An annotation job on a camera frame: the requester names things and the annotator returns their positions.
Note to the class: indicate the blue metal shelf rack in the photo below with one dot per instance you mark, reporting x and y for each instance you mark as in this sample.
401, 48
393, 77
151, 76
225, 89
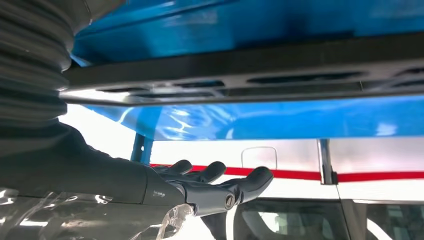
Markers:
265, 119

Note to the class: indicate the white car with red stripe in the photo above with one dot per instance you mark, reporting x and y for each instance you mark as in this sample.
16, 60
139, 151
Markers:
198, 152

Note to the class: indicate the grey metal pole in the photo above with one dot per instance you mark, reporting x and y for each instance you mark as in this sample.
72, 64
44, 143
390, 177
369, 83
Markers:
326, 159

